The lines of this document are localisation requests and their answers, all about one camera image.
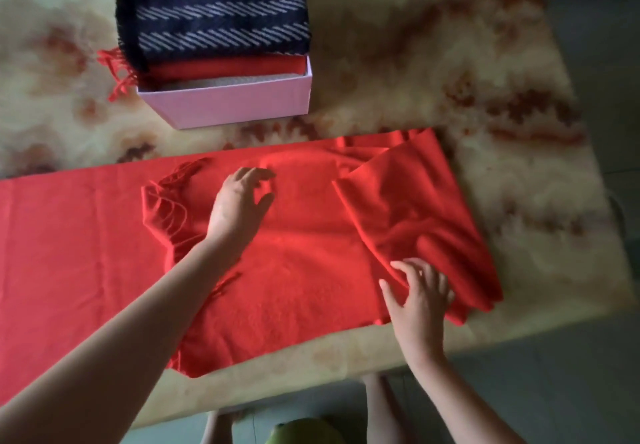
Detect person's leg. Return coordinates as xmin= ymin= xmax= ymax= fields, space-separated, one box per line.
xmin=361 ymin=373 xmax=417 ymax=444
xmin=200 ymin=408 xmax=247 ymax=444

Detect person's right forearm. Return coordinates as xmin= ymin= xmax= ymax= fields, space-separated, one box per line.
xmin=406 ymin=351 xmax=527 ymax=444

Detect pink cardboard box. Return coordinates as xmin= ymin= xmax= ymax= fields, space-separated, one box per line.
xmin=136 ymin=56 xmax=314 ymax=131

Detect person's left hand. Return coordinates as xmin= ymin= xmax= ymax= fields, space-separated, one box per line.
xmin=205 ymin=166 xmax=277 ymax=255

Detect large red fringed scarf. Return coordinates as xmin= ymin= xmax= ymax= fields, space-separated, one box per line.
xmin=0 ymin=128 xmax=504 ymax=407

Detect folded red fringed scarf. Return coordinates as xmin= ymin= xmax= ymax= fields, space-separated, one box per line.
xmin=91 ymin=0 xmax=307 ymax=103

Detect green garment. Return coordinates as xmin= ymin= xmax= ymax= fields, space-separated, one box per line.
xmin=264 ymin=418 xmax=347 ymax=444

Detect person's left leg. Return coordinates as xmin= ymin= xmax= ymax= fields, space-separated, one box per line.
xmin=200 ymin=408 xmax=247 ymax=444

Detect navy scarf with white stripes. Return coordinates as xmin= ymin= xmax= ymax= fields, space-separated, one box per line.
xmin=115 ymin=0 xmax=312 ymax=74

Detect person's right leg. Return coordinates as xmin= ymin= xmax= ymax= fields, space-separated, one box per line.
xmin=361 ymin=373 xmax=417 ymax=444

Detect person's left forearm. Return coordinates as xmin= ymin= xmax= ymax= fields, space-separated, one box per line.
xmin=0 ymin=236 xmax=246 ymax=444

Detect person's right hand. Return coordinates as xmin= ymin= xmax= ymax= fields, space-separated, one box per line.
xmin=378 ymin=258 xmax=457 ymax=362

